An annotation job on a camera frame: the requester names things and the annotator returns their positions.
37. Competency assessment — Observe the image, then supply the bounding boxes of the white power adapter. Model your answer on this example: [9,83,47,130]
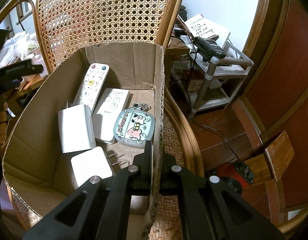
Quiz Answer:
[71,146,117,187]
[58,105,96,154]

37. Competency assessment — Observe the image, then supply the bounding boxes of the green cartoon earbuds case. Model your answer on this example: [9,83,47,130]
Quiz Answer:
[113,109,155,149]

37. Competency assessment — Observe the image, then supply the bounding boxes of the rattan wicker chair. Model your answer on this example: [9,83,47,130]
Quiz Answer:
[0,0,206,240]

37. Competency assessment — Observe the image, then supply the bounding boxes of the wooden side table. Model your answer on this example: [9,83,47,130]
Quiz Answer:
[7,75,47,104]

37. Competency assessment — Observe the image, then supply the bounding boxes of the grey metal shelf rack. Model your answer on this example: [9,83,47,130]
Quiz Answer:
[172,38,254,118]

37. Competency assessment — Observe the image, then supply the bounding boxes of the black corded telephone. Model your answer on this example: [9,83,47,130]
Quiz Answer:
[194,36,227,62]

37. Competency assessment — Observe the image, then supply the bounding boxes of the brown cardboard box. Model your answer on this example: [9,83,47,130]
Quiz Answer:
[3,42,164,239]

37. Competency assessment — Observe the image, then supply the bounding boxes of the red black appliance on floor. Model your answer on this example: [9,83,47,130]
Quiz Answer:
[204,160,255,195]

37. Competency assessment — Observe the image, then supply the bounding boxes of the handwritten white notepad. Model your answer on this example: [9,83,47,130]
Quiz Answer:
[185,13,231,44]

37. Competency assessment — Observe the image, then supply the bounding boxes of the white remote control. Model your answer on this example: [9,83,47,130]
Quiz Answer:
[72,63,110,112]

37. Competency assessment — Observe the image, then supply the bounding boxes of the white small remote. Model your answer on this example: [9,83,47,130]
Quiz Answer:
[92,88,130,144]

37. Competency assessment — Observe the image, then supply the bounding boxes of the bunch of keys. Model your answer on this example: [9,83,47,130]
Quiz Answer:
[129,102,151,112]

